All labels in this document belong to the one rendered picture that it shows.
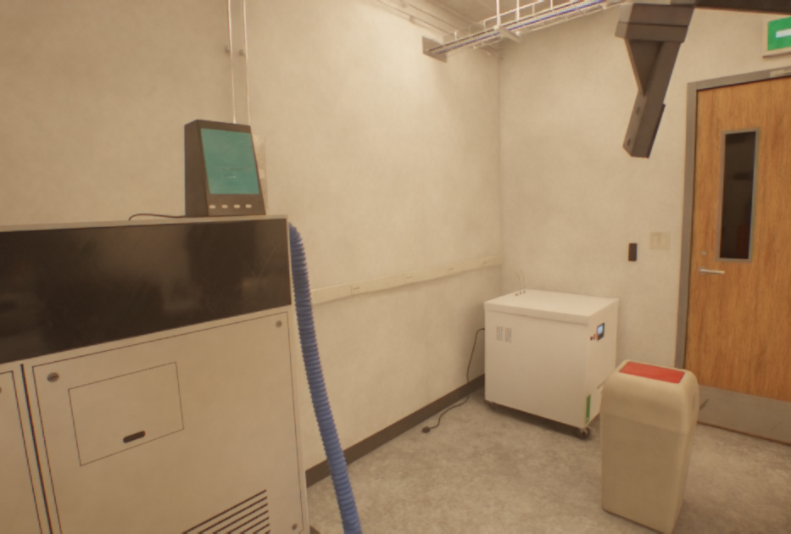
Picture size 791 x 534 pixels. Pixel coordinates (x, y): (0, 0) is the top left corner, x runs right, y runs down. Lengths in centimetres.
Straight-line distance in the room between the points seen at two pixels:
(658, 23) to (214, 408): 74
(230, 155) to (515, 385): 262
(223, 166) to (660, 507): 219
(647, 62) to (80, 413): 74
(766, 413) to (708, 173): 150
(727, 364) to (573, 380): 99
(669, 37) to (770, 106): 294
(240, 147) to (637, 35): 66
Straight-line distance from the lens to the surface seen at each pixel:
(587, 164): 344
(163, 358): 74
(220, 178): 81
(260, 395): 83
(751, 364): 340
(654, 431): 222
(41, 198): 183
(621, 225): 336
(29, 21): 194
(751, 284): 329
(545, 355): 296
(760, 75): 331
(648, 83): 38
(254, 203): 83
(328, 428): 90
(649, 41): 37
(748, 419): 352
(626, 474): 237
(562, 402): 302
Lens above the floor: 144
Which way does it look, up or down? 7 degrees down
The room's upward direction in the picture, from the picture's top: 2 degrees counter-clockwise
